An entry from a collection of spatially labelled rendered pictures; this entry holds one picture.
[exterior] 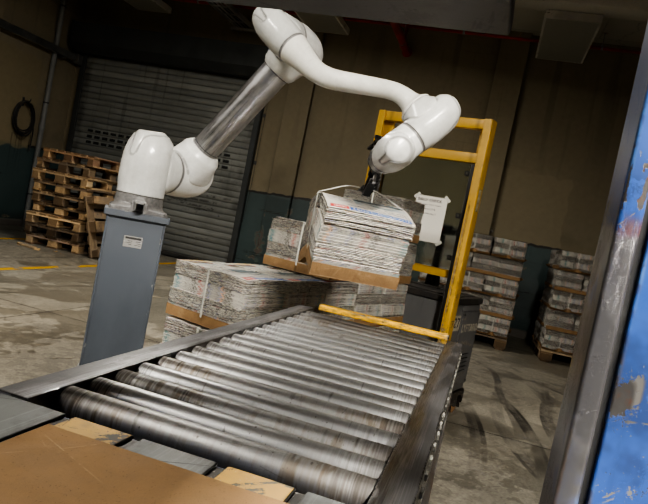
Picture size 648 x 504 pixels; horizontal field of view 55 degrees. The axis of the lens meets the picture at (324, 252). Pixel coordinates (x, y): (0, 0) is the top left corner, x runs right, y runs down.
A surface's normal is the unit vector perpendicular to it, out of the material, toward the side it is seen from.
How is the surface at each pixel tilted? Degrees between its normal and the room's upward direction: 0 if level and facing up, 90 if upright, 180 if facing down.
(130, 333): 90
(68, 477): 0
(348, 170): 90
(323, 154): 90
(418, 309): 90
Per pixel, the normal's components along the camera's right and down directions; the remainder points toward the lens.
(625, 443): -0.26, 0.00
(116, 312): 0.32, 0.11
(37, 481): 0.20, -0.98
